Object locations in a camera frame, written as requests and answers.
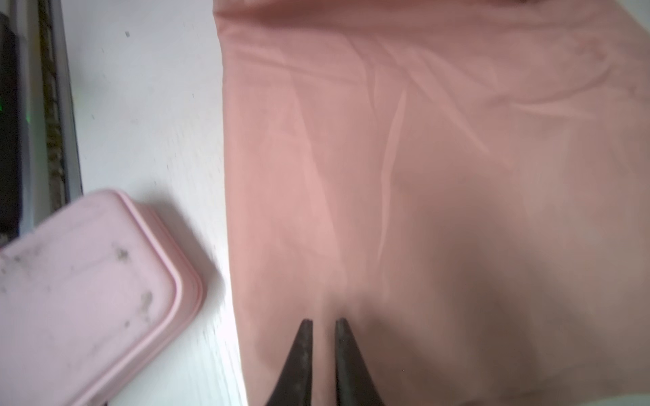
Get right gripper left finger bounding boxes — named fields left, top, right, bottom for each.
left=266, top=319, right=313, bottom=406

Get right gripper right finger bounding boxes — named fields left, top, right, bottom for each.
left=334, top=318, right=384, bottom=406

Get pink shorts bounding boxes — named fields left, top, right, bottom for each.
left=214, top=1, right=649, bottom=405

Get pink tray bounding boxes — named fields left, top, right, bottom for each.
left=1, top=190, right=204, bottom=405

